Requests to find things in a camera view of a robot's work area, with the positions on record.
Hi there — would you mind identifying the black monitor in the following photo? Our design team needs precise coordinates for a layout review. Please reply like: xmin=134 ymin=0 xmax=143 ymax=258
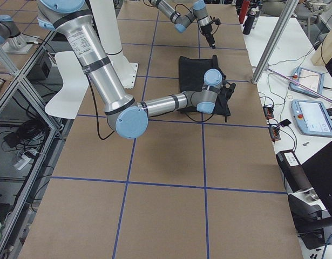
xmin=300 ymin=51 xmax=332 ymax=214

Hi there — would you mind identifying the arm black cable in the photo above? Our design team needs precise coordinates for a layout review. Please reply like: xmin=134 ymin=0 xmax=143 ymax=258
xmin=143 ymin=0 xmax=195 ymax=25
xmin=87 ymin=78 xmax=228 ymax=141

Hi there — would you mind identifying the near teach pendant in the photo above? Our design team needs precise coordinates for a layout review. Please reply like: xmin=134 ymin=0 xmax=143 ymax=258
xmin=291 ymin=99 xmax=332 ymax=138

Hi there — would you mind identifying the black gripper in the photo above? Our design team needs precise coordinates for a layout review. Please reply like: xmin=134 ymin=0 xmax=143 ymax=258
xmin=199 ymin=16 xmax=220 ymax=49
xmin=221 ymin=80 xmax=236 ymax=107

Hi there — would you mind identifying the white plastic chair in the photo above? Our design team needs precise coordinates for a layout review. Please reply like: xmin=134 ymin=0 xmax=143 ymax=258
xmin=45 ymin=51 xmax=89 ymax=119

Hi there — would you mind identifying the teach pendant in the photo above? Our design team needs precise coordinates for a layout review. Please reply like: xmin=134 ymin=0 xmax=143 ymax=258
xmin=289 ymin=67 xmax=324 ymax=98
xmin=291 ymin=99 xmax=332 ymax=138

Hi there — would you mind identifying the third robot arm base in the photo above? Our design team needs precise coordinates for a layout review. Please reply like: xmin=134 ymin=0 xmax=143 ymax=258
xmin=0 ymin=15 xmax=32 ymax=54

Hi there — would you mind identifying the white power strip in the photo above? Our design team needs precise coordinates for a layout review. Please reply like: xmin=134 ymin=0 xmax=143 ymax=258
xmin=14 ymin=151 xmax=34 ymax=170

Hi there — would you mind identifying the aluminium frame post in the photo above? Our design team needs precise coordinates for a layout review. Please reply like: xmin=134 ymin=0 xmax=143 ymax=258
xmin=252 ymin=0 xmax=298 ymax=84

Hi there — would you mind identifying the black bottle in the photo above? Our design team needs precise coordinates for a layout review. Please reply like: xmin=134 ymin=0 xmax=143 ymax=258
xmin=242 ymin=8 xmax=258 ymax=35

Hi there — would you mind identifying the red bottle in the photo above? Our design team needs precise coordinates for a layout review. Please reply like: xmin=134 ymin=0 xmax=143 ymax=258
xmin=239 ymin=0 xmax=250 ymax=24

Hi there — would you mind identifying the far teach pendant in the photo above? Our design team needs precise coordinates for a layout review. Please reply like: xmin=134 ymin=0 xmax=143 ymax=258
xmin=289 ymin=67 xmax=324 ymax=98

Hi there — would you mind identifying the black graphic t-shirt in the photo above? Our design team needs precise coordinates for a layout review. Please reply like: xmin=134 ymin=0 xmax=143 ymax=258
xmin=179 ymin=54 xmax=231 ymax=117

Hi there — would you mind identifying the black box with label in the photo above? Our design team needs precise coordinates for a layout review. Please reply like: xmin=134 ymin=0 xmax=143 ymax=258
xmin=276 ymin=149 xmax=312 ymax=192

